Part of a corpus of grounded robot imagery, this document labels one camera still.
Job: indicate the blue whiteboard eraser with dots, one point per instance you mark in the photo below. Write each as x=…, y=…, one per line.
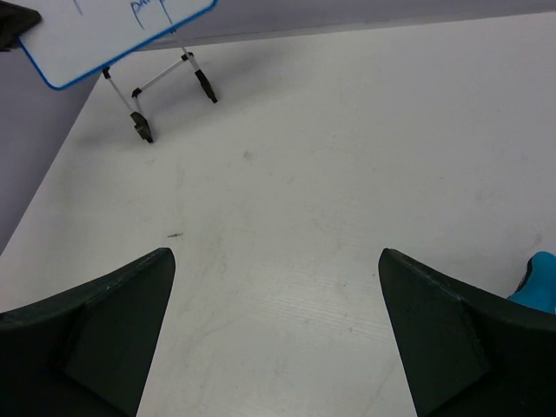
x=537, y=288

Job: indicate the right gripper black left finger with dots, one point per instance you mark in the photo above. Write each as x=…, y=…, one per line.
x=88, y=350

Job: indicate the metal wire easel stand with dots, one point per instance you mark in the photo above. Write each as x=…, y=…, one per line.
x=145, y=103

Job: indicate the blue framed whiteboard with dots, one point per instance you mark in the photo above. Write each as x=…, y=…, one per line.
x=77, y=38

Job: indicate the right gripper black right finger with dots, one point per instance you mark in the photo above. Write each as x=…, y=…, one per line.
x=465, y=351

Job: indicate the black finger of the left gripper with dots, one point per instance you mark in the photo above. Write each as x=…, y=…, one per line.
x=15, y=21

